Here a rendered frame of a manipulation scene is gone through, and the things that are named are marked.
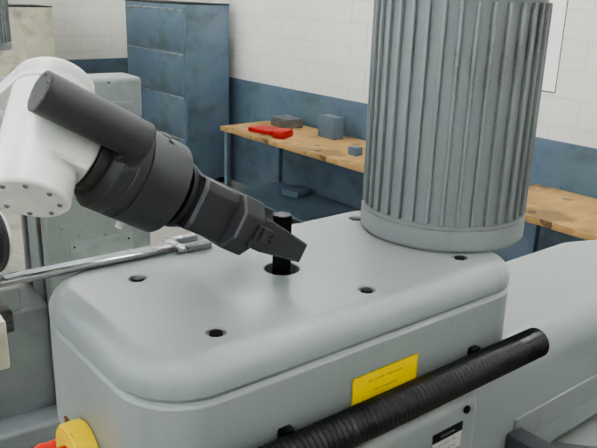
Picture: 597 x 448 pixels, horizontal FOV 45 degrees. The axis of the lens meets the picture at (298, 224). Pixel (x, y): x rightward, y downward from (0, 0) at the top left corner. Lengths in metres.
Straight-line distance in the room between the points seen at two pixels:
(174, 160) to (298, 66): 6.82
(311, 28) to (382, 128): 6.45
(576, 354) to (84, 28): 9.63
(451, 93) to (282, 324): 0.32
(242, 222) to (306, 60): 6.70
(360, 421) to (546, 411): 0.44
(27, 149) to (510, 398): 0.66
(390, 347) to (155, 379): 0.24
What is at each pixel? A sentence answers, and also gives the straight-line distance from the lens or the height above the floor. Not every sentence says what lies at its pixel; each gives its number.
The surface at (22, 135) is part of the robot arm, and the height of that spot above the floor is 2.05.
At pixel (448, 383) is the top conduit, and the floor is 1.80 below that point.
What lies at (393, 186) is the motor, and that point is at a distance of 0.83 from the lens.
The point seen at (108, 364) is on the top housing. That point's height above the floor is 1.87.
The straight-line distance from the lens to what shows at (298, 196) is 7.04.
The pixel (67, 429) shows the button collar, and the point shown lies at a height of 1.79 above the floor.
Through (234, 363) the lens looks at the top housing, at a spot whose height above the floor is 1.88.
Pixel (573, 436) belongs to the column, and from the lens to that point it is 1.17.
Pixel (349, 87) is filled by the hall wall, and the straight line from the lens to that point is 6.87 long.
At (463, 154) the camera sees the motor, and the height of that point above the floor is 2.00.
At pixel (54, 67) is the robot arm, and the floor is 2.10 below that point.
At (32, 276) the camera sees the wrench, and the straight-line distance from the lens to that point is 0.75.
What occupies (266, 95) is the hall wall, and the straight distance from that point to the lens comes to 7.88.
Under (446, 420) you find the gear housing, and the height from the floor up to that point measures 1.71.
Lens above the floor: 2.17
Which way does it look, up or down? 18 degrees down
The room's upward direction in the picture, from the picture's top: 2 degrees clockwise
